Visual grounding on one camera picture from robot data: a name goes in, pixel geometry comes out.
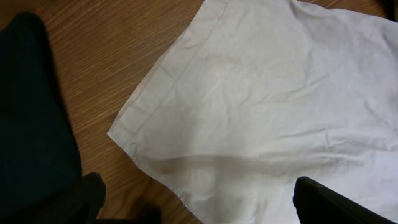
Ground black t-shirt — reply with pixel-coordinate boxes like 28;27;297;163
1;12;82;217

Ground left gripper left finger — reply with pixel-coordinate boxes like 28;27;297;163
1;172;106;224

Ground beige khaki shorts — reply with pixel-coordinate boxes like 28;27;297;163
108;0;397;223

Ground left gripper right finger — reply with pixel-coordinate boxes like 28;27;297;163
293;176;394;224

